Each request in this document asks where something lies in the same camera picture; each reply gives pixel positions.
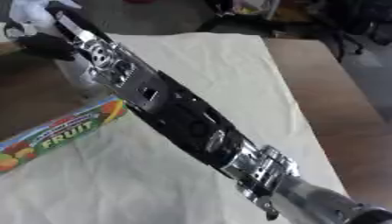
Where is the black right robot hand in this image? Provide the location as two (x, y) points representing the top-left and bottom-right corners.
(15, 1), (116, 62)

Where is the cardboard box with fruit print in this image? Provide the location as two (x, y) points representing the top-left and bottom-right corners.
(0, 43), (130, 175)

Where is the black bag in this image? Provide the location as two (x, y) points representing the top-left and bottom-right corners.
(194, 0), (288, 37)

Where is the black office chair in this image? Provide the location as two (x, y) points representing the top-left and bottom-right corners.
(303, 0), (392, 63)

